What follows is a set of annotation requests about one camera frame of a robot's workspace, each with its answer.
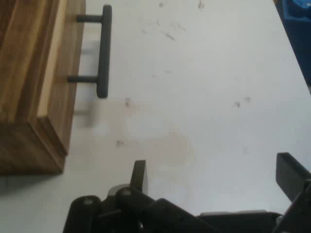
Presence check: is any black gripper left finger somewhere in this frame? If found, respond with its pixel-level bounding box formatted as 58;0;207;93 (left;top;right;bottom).
62;159;215;233

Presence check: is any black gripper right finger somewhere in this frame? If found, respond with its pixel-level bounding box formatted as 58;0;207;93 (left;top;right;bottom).
271;152;311;233

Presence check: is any wooden drawer front panel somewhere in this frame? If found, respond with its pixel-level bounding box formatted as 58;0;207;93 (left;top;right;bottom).
36;0;87;156

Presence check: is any blue plastic object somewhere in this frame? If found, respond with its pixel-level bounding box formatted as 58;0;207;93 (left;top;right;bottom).
283;0;311;22

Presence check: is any wooden cabinet box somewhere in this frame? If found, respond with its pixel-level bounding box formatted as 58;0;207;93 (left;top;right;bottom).
0;0;67;176

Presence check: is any black bar drawer handle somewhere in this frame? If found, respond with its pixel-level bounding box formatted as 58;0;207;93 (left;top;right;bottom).
67;4;113;99

